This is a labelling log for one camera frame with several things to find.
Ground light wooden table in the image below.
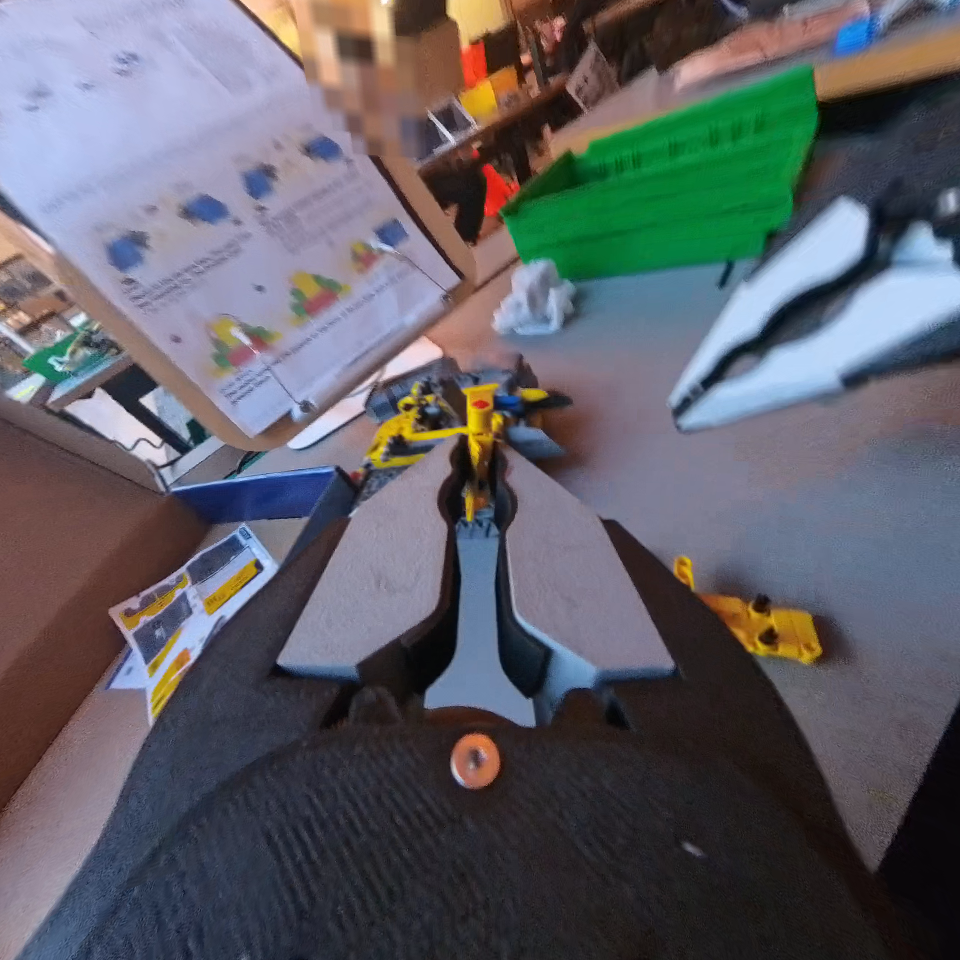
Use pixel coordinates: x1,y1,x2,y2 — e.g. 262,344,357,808
671,11,960,102

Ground green plastic bin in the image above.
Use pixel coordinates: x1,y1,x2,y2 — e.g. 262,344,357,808
500,63,820,282

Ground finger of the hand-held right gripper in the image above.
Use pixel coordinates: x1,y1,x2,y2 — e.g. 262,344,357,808
667,195,886,412
671,217,960,435

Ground crumpled white plastic wrap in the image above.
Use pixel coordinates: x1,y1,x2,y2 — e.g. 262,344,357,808
491,258,579,337

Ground long dark wooden workbench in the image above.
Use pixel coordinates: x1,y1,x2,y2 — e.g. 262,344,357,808
416,71,575,226

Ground yellow brick part black pins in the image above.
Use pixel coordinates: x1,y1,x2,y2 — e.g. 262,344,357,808
672,555,824,666

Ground yellow striped toy brick assembly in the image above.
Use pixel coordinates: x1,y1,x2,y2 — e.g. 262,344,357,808
448,382,507,543

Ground printed instruction sheet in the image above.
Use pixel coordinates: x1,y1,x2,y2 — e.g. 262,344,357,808
0,0,460,440

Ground yellow black sticker leaflet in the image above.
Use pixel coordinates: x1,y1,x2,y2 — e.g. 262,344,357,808
108,521,280,727

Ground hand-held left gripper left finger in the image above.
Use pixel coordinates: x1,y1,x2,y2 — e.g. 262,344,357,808
276,436,462,697

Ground yellow grey toy brick excavator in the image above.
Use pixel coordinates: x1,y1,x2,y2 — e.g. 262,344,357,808
358,358,573,496

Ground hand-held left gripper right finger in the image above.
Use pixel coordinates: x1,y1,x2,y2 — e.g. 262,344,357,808
495,439,680,697

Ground instruction sheet on board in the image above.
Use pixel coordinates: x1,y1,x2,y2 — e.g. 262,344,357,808
0,0,477,451

